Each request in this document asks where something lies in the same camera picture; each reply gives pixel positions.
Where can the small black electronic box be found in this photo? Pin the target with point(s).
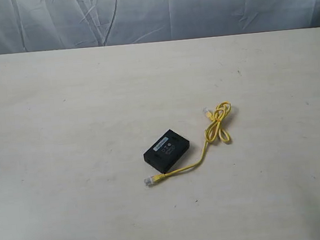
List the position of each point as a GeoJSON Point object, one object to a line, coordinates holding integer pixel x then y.
{"type": "Point", "coordinates": [166, 151]}

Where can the grey wrinkled backdrop cloth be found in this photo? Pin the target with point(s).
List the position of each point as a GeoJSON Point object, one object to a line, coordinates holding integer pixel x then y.
{"type": "Point", "coordinates": [39, 25]}

